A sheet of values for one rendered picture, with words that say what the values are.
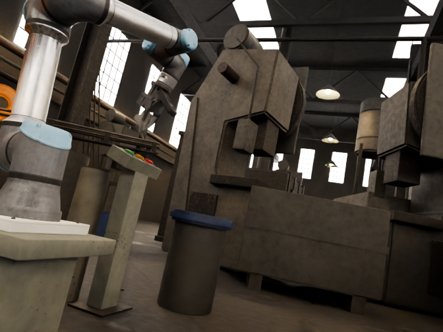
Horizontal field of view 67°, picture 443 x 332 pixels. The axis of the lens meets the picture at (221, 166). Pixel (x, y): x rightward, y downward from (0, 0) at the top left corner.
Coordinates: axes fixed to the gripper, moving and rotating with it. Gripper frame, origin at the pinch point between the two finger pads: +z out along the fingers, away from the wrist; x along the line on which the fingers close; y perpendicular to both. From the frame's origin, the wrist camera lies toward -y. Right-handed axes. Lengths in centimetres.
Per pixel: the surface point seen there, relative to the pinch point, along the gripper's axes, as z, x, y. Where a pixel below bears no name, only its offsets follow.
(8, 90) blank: 13, 15, 58
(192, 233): 28, -30, -29
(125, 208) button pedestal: 29.3, -1.9, -10.3
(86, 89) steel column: -18, -293, 349
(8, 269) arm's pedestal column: 38, 57, -32
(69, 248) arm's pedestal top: 31, 49, -36
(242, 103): -80, -203, 59
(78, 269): 59, -1, -6
